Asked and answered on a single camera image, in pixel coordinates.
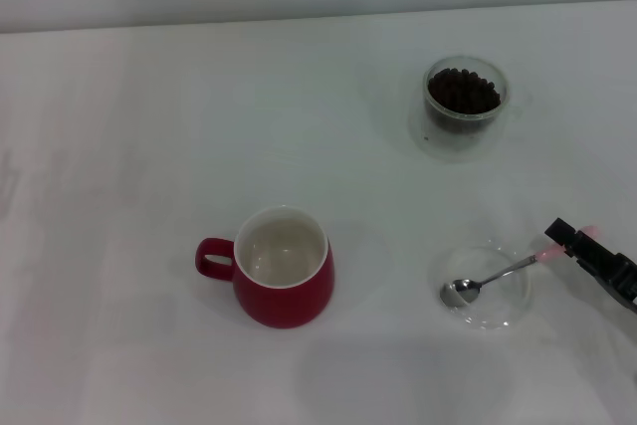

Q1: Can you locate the clear glass cup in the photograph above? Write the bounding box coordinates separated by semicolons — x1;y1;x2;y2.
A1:
408;55;524;164

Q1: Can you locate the pink handled metal spoon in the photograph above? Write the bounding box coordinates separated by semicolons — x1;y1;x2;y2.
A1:
439;224;597;309

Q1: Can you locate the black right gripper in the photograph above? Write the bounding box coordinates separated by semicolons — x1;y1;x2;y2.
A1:
543;217;637;315

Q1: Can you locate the clear glass saucer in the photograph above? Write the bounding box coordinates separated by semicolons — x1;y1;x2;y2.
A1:
428;241;535;331

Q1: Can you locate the glass jar of coffee beans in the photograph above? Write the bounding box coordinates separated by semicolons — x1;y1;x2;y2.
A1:
427;67;502;135

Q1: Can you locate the red ceramic mug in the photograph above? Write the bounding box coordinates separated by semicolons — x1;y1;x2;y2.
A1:
194;204;336;330

